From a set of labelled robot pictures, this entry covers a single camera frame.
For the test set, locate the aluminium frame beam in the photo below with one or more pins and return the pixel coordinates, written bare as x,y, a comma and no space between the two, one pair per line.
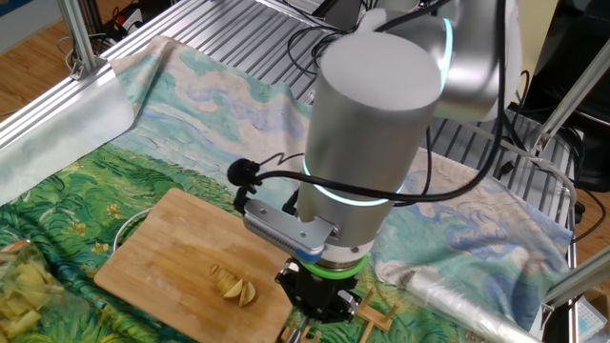
581,278

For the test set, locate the power strip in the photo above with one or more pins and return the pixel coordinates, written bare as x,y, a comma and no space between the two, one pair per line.
128,19

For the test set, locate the black monitor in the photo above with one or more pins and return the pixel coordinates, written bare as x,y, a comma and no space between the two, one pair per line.
586,19

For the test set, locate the steel kitchen knife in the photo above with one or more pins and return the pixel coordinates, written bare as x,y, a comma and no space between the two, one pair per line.
294,336

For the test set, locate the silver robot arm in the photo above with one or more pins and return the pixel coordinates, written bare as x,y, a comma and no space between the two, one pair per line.
367,143

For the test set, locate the aluminium frame post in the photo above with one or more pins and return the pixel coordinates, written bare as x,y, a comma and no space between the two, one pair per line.
572,95
78,38

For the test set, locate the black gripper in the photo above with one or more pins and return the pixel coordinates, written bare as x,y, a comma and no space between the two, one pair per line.
319,293

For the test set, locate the rolled clear plastic film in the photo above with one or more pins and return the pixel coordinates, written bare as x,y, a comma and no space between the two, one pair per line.
453,300

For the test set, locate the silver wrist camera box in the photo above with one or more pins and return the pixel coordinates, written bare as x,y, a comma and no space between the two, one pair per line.
286,228

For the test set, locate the cut potato slice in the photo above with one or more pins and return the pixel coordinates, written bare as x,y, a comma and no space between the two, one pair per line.
215,269
225,280
233,290

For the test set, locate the wooden peg rack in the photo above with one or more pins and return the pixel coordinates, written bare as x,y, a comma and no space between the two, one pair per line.
376,314

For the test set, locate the bag of chopped potato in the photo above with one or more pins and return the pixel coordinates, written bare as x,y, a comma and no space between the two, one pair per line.
24,295

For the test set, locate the white box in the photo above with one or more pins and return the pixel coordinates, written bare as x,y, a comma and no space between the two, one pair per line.
585,319

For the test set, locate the painted landscape tablecloth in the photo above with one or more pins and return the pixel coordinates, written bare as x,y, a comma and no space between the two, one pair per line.
214,119

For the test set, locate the wooden cutting board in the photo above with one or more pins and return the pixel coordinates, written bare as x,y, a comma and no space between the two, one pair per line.
167,248

